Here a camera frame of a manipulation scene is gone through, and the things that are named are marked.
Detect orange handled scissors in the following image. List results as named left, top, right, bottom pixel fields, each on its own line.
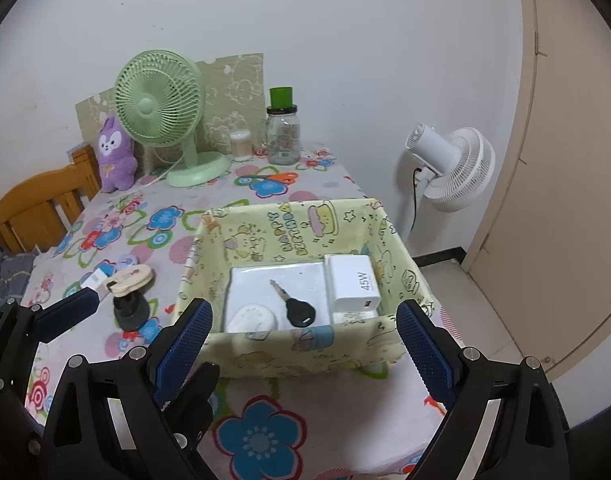
left=240, top=171, right=299, bottom=183

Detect purple plush toy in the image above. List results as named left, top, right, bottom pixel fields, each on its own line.
left=96, top=115, right=138, bottom=192

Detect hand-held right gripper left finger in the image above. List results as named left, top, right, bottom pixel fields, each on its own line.
left=40, top=298, right=214, bottom=480

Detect black key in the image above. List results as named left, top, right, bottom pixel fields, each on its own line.
left=270, top=279, right=317, bottom=329

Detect cotton swab container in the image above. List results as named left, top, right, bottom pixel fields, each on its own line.
left=230, top=129, right=252, bottom=162

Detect green patterned backing board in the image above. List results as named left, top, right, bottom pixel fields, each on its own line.
left=76, top=52, right=265, bottom=161

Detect white round pebble-shaped gadget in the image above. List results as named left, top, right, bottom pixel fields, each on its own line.
left=226, top=302, right=277, bottom=333

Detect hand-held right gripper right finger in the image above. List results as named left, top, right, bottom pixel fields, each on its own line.
left=395, top=299, right=570, bottom=480

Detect white standing fan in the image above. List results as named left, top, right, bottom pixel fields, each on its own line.
left=395, top=121, right=496, bottom=212

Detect grey plaid bedding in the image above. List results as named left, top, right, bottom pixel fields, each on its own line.
left=0, top=232, right=36, bottom=311

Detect wooden bed headboard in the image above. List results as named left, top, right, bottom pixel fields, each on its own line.
left=0, top=145, right=101, bottom=256

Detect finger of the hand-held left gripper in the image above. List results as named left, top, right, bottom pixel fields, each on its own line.
left=0, top=288, right=103, bottom=347
left=162, top=361, right=221, bottom=462

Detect white flat packet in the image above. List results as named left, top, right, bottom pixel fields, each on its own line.
left=224, top=260, right=336, bottom=333

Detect large white power adapter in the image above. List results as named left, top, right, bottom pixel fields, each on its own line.
left=324, top=254, right=381, bottom=315

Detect white fan cable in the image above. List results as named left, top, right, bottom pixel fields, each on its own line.
left=140, top=162, right=186, bottom=186

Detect glass jar with green lid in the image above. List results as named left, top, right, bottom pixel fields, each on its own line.
left=258, top=87, right=304, bottom=166

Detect green desk fan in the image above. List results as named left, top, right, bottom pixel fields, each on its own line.
left=114, top=49, right=231, bottom=188

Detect beige stand with black base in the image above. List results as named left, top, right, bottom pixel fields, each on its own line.
left=107, top=264, right=156, bottom=332

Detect yellow cartoon print storage box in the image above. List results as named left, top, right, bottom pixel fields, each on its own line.
left=170, top=199, right=439, bottom=378

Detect small white charger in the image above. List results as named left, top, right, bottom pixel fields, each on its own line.
left=80, top=269, right=119, bottom=293

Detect black fan cable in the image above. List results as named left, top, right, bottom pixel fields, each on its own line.
left=410, top=165, right=421, bottom=236

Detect beige door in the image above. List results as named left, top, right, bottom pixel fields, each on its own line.
left=458, top=0, right=611, bottom=381

